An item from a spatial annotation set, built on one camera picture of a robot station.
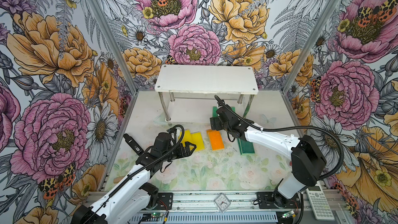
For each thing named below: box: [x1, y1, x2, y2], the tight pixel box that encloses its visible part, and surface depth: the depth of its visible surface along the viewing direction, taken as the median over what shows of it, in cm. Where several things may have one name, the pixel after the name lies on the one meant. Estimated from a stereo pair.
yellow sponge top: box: [181, 129, 192, 147], surface depth 96 cm
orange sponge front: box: [208, 130, 225, 151], surface depth 91 cm
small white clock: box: [214, 192, 232, 214], surface depth 74 cm
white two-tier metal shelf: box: [153, 64, 259, 124], surface depth 82 cm
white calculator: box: [305, 180, 336, 221], surface depth 74 cm
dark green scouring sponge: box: [237, 137, 255, 155], surface depth 89 cm
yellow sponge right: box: [190, 131, 205, 152], surface depth 96 cm
